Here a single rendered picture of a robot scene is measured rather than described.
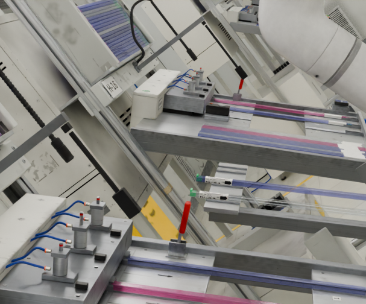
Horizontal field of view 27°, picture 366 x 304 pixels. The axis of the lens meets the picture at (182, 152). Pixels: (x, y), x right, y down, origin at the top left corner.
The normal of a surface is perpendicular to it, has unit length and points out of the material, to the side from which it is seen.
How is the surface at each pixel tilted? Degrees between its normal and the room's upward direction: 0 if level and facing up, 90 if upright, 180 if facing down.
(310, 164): 90
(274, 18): 72
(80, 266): 42
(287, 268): 90
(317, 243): 90
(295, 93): 90
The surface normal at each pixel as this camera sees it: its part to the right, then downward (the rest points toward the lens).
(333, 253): -0.14, 0.25
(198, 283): 0.07, -0.96
